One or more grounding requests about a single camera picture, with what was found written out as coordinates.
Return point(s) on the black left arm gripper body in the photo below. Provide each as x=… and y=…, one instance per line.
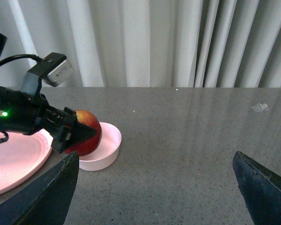
x=19, y=114

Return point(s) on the black triangular right gripper finger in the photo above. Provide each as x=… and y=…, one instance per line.
x=80, y=132

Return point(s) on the crumpled clear plastic scrap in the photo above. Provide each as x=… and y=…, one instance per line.
x=260, y=107

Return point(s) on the grey-white pleated curtain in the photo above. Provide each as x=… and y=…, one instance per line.
x=152, y=43

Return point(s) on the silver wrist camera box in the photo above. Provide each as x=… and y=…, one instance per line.
x=54, y=69

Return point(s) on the pink round plate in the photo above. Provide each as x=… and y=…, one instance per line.
x=21, y=157

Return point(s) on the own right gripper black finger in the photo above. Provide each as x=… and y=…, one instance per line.
x=260, y=188
x=46, y=200

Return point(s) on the pale pink bowl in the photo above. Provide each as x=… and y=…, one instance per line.
x=107, y=151

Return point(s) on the red apple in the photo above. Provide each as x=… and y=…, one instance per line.
x=87, y=146

